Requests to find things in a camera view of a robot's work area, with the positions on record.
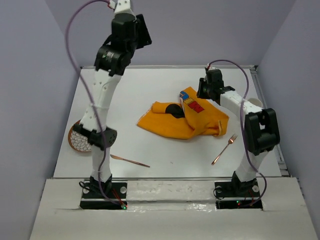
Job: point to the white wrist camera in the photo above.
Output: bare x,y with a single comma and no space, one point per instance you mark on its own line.
210,67
121,7

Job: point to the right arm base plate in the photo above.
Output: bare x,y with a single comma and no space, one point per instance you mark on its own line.
228,199

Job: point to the white ceramic mug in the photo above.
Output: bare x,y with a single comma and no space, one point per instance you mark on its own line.
256,102

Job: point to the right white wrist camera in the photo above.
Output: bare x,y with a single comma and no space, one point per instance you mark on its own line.
210,67

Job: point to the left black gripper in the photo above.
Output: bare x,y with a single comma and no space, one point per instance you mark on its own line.
144,33

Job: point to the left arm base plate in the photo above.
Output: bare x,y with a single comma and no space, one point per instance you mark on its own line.
113,199

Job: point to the copper fork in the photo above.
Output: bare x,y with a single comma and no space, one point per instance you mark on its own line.
230,142

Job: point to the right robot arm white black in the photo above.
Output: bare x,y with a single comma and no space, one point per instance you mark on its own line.
259,128

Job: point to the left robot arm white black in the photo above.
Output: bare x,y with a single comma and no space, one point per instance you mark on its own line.
93,124

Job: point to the aluminium rail front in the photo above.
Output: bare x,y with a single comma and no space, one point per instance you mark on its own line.
219,179

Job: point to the copper knife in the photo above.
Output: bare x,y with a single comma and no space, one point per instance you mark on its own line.
129,161

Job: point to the orange Mickey Mouse placemat cloth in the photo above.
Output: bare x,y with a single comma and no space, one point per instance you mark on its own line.
186,119

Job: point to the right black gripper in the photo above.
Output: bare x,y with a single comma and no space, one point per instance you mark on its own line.
200,93

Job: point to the floral patterned plate copper rim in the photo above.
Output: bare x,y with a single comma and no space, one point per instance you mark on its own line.
78,142

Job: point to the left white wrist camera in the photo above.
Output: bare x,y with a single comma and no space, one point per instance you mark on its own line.
121,7

